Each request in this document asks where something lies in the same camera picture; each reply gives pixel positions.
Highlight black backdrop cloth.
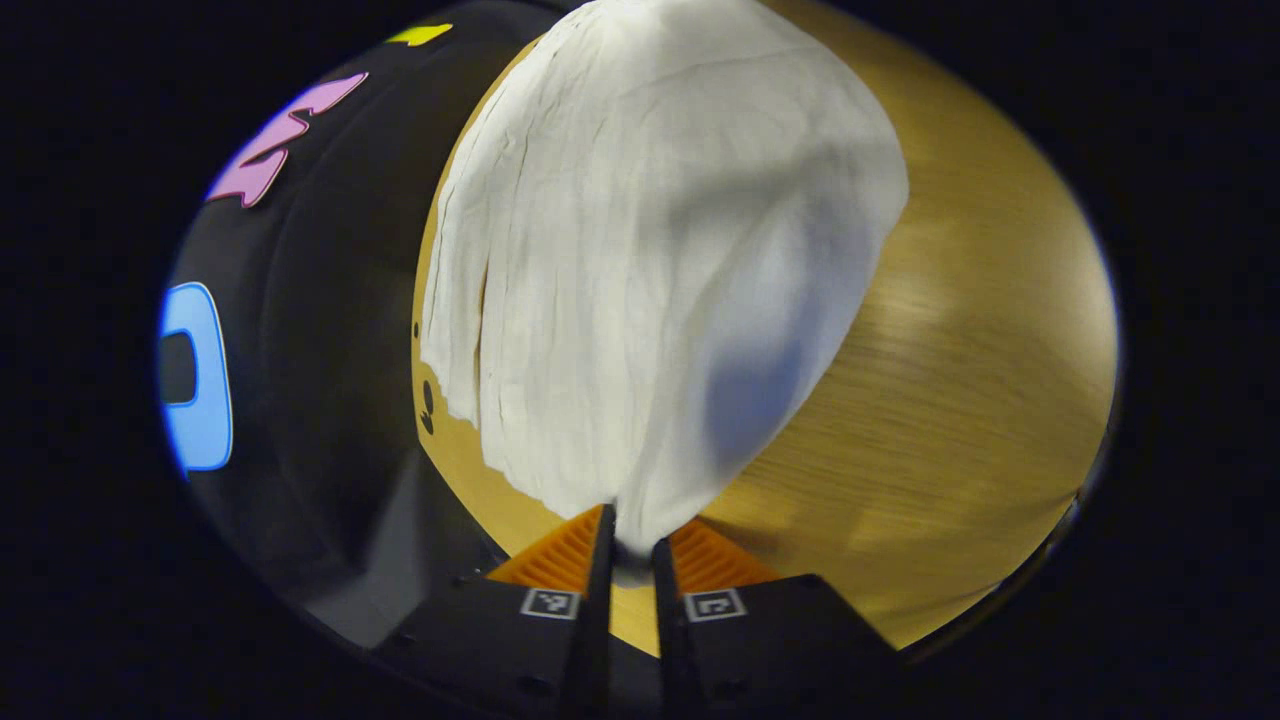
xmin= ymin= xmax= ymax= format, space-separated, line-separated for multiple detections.
xmin=158 ymin=0 xmax=561 ymax=651

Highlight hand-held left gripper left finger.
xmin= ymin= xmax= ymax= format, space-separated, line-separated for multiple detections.
xmin=375 ymin=503 xmax=616 ymax=720

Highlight white jeans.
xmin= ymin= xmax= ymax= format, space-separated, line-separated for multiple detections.
xmin=420 ymin=0 xmax=911 ymax=556

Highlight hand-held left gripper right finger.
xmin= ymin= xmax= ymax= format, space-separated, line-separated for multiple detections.
xmin=652 ymin=518 xmax=901 ymax=720

